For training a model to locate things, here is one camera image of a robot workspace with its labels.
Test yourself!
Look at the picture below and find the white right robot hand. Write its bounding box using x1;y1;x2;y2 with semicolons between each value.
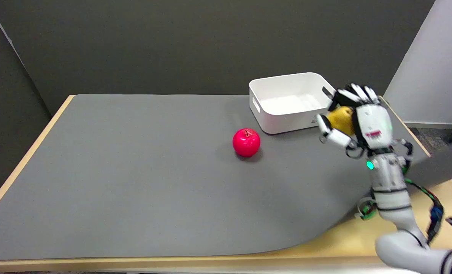
316;83;394;155

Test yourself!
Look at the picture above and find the yellow pear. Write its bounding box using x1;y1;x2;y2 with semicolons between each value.
327;106;355;136

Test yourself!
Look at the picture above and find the white plastic box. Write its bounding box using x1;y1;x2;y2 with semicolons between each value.
249;72;337;135

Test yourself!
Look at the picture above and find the grey partition panel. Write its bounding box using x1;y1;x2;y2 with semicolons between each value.
382;0;452;126

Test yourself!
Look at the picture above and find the red apple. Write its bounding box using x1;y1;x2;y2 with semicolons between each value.
232;128;261;158

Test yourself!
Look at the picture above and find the grey table mat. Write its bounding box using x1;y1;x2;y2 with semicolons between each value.
0;94;431;262

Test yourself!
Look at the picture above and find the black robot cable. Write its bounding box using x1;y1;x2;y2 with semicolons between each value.
396;139;452;246

